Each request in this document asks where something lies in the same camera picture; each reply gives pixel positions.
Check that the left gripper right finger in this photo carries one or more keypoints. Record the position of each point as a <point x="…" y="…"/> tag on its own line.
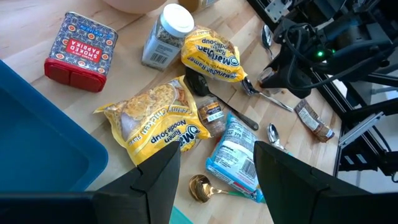
<point x="289" y="193"/>

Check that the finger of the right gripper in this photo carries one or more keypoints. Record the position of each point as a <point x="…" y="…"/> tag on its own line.
<point x="292" y="82"/>

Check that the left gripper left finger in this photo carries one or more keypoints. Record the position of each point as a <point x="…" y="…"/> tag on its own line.
<point x="149" y="193"/>

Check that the small clear glass jar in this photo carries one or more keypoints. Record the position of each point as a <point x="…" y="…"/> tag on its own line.
<point x="266" y="75"/>

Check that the all-silver metal spoon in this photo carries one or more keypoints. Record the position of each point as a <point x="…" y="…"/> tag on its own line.
<point x="248" y="87"/>

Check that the blue ramen noodle packet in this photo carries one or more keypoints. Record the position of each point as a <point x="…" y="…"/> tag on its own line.
<point x="233" y="152"/>

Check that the yellow ramen noodle packet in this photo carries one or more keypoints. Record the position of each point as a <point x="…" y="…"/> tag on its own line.
<point x="149" y="118"/>
<point x="211" y="56"/>

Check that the small brown spice jar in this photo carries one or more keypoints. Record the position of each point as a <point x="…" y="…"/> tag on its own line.
<point x="211" y="115"/>

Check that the black spoon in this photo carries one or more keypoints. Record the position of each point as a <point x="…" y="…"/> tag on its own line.
<point x="197" y="82"/>

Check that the tan jar with white label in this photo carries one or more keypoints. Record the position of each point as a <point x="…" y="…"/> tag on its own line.
<point x="194" y="3"/>

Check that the white-lidded spice jar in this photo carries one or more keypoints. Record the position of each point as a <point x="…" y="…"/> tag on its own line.
<point x="161" y="46"/>

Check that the teal plastic bin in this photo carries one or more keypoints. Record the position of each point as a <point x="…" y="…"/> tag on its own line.
<point x="177" y="217"/>

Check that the brown food packet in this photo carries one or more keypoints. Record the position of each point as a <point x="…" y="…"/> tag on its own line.
<point x="314" y="121"/>

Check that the blue plastic bin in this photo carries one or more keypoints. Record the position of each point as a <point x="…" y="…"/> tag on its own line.
<point x="40" y="140"/>

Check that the orange bowl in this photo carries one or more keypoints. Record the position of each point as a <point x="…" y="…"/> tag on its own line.
<point x="133" y="4"/>

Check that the black aluminium table frame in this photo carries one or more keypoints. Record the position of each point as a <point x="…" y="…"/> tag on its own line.
<point x="332" y="99"/>

